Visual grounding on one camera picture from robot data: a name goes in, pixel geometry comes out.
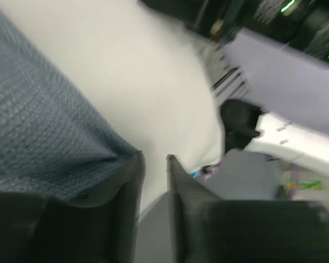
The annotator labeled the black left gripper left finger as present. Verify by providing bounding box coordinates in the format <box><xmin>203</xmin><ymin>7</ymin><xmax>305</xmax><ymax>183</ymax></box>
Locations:
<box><xmin>0</xmin><ymin>152</ymin><xmax>145</xmax><ymax>262</ymax></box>

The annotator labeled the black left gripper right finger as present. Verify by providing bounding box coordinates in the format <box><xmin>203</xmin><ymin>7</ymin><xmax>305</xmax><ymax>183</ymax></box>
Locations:
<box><xmin>167</xmin><ymin>155</ymin><xmax>329</xmax><ymax>262</ymax></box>

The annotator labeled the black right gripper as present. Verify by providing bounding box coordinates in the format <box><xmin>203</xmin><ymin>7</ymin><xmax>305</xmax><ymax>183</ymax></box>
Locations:
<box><xmin>143</xmin><ymin>0</ymin><xmax>329</xmax><ymax>62</ymax></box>

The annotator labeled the blue-grey pillowcase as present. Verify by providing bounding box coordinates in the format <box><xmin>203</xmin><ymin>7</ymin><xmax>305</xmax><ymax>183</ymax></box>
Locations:
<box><xmin>0</xmin><ymin>11</ymin><xmax>136</xmax><ymax>199</ymax></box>

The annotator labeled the white pillow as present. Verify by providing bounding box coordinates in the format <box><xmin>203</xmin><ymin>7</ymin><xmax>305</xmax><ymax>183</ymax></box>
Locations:
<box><xmin>0</xmin><ymin>1</ymin><xmax>223</xmax><ymax>212</ymax></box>

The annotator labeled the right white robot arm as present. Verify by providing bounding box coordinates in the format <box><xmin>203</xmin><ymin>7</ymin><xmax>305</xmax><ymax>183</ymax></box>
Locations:
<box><xmin>145</xmin><ymin>1</ymin><xmax>329</xmax><ymax>177</ymax></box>

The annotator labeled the aluminium front frame rail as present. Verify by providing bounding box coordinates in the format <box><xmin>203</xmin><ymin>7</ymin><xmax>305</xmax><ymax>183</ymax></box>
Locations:
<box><xmin>209</xmin><ymin>44</ymin><xmax>250</xmax><ymax>104</ymax></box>

